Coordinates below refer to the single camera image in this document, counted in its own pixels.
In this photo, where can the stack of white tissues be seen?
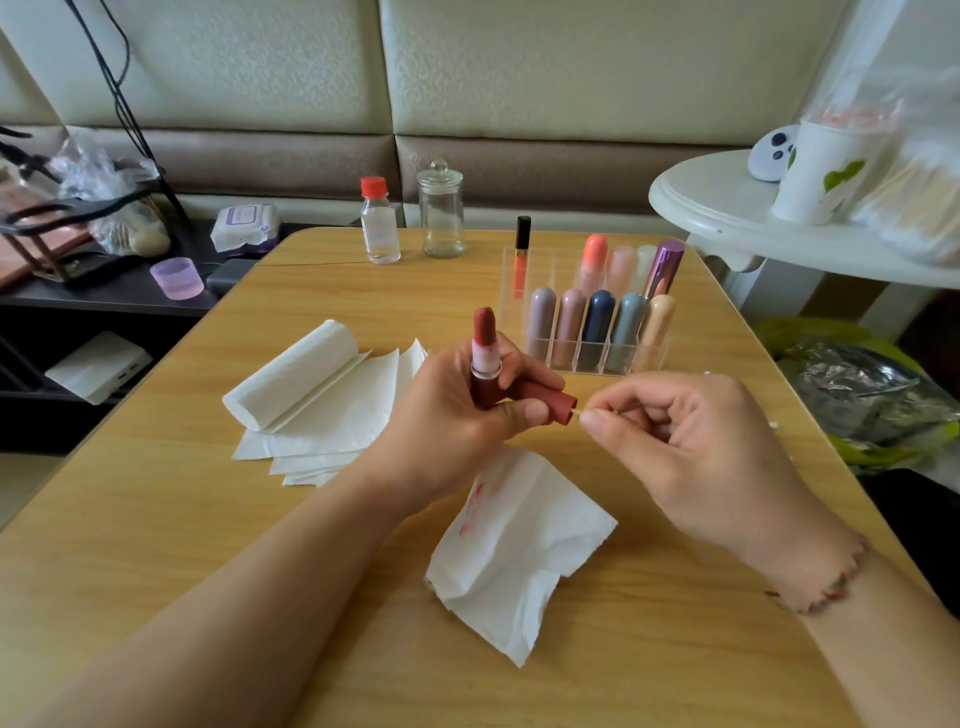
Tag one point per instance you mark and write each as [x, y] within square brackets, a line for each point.
[323, 420]

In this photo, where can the red lipstick pink tube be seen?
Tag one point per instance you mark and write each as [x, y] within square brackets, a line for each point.
[485, 356]

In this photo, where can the yellow-green bin with bag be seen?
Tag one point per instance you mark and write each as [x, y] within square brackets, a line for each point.
[878, 398]

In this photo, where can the white tissue sheet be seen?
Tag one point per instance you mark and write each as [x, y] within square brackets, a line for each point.
[510, 555]

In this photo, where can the person's left hand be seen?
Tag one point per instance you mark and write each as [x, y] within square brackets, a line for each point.
[450, 435]

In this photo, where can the white round side table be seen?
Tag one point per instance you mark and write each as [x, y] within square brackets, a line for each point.
[720, 210]

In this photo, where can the white mug green leaf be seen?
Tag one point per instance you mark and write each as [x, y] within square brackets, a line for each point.
[825, 173]

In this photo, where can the crumpled clear plastic bag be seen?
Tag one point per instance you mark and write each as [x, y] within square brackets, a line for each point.
[105, 173]

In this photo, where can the black clip tool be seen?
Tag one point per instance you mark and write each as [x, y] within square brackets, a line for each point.
[15, 150]

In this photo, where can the small purple plastic cup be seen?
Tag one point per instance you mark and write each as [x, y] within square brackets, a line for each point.
[176, 279]

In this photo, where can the clear bottle red cap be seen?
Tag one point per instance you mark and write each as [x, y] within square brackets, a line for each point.
[380, 228]

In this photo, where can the person's right forearm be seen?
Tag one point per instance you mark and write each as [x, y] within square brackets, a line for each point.
[900, 645]

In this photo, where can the glass jar with lid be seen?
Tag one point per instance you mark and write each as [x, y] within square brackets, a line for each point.
[440, 215]

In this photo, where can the dark red lipstick cap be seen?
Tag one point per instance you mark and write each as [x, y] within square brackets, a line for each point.
[545, 401]

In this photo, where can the black low shelf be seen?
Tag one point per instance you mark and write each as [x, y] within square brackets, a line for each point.
[128, 308]

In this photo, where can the person's right hand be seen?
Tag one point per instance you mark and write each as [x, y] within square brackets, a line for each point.
[705, 465]

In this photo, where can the wet wipes pack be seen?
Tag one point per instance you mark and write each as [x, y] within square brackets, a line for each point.
[245, 227]

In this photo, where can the white power bank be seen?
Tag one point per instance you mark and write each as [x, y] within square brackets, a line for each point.
[98, 368]

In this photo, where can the pink tray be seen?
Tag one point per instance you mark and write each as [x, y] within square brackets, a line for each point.
[23, 248]

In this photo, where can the white panda figure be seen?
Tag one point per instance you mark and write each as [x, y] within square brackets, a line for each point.
[771, 153]

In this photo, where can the beige padded backrest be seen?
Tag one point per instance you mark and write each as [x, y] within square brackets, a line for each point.
[600, 68]

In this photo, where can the clear acrylic lipstick organizer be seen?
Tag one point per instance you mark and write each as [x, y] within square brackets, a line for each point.
[600, 315]

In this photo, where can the person's left forearm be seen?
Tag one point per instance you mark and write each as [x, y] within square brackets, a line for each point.
[210, 615]

